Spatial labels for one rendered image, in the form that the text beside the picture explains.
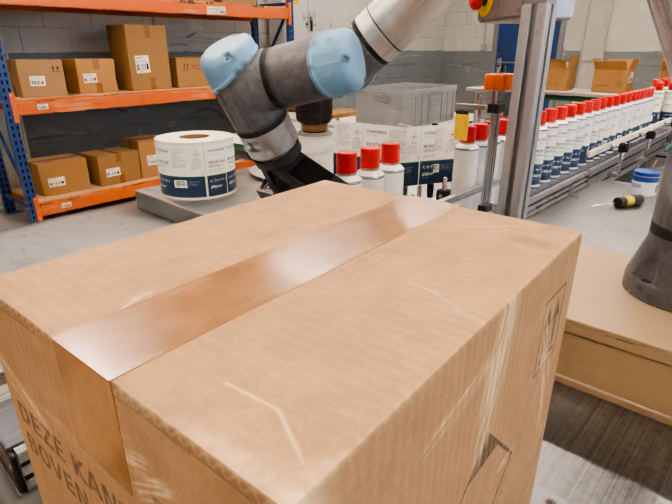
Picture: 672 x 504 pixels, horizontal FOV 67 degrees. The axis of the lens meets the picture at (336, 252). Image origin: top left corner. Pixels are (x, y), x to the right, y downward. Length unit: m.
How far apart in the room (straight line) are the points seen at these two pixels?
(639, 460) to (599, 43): 8.24
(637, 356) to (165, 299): 0.56
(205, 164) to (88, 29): 4.10
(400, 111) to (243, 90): 2.42
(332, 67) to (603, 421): 0.52
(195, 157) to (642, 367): 1.03
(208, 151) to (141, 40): 3.42
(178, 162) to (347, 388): 1.16
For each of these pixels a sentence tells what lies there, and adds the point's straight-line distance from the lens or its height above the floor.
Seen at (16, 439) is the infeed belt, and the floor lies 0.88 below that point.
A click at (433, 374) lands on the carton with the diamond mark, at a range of 0.21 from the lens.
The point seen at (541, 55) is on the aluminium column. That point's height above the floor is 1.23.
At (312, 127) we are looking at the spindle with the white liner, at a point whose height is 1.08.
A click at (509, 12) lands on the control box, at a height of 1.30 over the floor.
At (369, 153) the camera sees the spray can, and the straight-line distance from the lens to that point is 0.85.
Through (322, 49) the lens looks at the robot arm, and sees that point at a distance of 0.61.
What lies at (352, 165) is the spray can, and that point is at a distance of 0.82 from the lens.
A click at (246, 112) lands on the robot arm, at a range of 0.67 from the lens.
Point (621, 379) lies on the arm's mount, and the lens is 0.72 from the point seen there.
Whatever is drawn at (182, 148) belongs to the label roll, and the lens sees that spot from 1.31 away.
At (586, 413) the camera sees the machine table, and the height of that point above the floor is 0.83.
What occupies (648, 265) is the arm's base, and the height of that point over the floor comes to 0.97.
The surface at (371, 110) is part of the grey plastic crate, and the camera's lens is 3.14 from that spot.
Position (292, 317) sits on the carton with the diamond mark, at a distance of 0.24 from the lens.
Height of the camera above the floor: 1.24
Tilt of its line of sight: 22 degrees down
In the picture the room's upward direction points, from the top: straight up
